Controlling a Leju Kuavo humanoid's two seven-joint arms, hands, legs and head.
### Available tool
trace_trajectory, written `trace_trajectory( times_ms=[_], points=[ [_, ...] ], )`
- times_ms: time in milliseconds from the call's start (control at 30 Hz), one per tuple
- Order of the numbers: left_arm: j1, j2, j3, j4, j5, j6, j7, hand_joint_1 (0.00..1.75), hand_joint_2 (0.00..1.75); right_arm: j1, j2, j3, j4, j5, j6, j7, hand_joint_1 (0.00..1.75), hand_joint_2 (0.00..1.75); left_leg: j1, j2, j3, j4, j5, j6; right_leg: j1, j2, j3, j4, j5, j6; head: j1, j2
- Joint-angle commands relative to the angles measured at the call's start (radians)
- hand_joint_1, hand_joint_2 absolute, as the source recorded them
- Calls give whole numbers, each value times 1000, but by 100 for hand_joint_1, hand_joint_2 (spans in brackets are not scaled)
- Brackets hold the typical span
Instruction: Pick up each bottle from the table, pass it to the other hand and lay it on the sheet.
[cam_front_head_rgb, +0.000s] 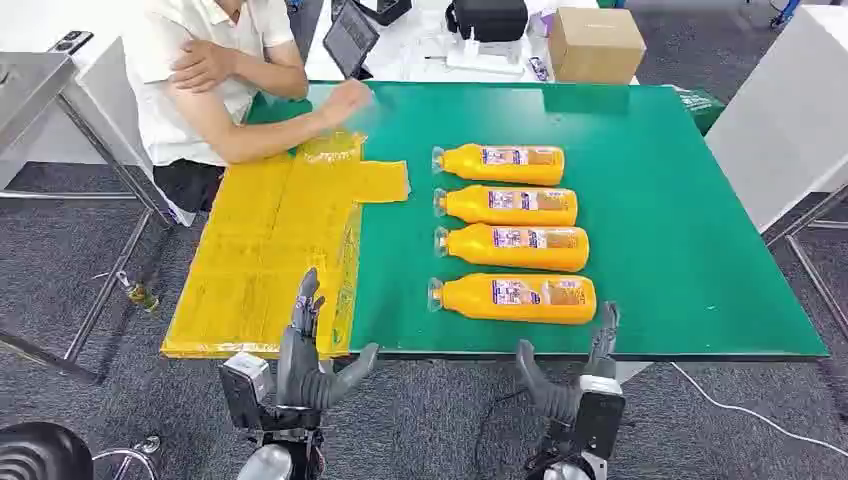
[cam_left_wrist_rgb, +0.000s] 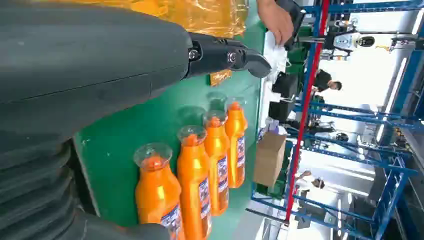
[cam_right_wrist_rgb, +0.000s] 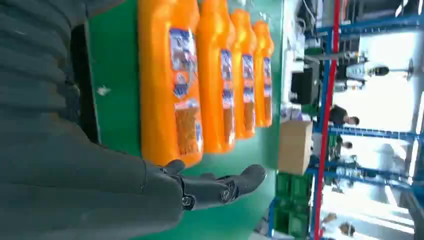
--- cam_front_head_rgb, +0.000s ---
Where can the black ribbed round part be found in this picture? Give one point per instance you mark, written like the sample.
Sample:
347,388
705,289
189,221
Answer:
40,454

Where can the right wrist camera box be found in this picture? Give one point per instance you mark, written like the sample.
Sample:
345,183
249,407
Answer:
599,417

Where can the yellow sheet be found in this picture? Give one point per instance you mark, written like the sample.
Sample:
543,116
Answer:
265,252

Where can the small printed pack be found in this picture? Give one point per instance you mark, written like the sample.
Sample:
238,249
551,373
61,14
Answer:
538,68

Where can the black bag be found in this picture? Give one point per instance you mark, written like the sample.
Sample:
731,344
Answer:
490,18

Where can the white side table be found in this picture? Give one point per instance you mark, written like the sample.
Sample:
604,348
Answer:
782,112

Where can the person's right hand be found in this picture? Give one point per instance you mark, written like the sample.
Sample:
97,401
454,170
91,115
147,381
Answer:
344,100

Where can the white table leg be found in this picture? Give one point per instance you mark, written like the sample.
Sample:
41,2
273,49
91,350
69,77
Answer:
632,371

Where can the orange drink bottle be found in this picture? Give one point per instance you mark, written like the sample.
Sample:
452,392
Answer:
470,305
470,208
470,252
464,166

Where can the green mat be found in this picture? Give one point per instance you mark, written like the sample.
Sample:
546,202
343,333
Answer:
662,232

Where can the white desk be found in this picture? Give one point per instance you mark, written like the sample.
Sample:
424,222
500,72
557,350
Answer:
411,53

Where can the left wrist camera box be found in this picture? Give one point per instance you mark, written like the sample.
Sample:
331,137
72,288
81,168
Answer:
246,381

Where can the black smartphone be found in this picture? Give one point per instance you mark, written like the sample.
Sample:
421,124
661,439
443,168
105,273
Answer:
69,42

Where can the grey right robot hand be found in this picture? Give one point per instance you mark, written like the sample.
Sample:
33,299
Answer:
553,397

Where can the dark tablet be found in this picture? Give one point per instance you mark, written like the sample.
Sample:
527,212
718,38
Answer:
350,38

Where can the person's left hand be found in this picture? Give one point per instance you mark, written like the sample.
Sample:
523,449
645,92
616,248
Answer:
202,66

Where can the steel table frame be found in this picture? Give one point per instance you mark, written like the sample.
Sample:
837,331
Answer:
808,265

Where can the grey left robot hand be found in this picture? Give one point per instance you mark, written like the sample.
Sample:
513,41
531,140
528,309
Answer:
298,371

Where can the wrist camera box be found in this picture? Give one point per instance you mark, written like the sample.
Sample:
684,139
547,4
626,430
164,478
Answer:
246,381
599,417

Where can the person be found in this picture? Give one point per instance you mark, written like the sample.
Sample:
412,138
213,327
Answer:
172,40

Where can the brown cardboard box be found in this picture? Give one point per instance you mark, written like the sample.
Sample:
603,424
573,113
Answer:
596,46

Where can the small glass bottle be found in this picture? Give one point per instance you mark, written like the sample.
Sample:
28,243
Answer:
140,295

